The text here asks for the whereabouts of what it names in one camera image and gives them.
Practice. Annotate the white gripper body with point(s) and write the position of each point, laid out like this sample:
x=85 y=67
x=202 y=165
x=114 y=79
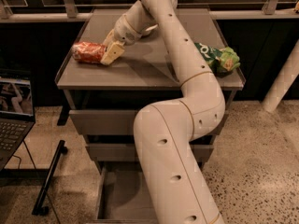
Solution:
x=123 y=32

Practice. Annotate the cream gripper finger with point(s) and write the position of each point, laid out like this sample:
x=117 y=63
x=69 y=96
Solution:
x=114 y=50
x=109 y=39

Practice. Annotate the red coke can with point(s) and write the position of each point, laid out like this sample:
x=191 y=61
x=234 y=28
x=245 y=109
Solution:
x=87 y=52

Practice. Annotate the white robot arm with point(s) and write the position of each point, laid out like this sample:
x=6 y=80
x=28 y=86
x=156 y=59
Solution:
x=179 y=192

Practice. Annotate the grey drawer cabinet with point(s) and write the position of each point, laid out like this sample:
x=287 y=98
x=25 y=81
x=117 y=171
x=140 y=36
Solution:
x=142 y=76

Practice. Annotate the grey top drawer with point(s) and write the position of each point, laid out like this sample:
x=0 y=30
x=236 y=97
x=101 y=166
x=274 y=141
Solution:
x=99 y=122

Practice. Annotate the grey middle drawer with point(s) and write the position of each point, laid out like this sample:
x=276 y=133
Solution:
x=127 y=152

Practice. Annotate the grey open bottom drawer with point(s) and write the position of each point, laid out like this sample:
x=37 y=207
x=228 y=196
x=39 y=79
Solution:
x=123 y=196

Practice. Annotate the white bowl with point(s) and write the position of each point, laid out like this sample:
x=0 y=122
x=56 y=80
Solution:
x=148 y=30

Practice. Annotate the metal railing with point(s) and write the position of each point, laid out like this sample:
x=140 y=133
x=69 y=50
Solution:
x=71 y=3

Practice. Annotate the green chip bag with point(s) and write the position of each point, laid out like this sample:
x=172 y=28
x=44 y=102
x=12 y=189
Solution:
x=221 y=61

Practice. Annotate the black laptop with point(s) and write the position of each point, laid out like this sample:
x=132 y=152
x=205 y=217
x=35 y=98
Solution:
x=17 y=112

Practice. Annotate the black laptop stand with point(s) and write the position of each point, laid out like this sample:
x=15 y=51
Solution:
x=43 y=175

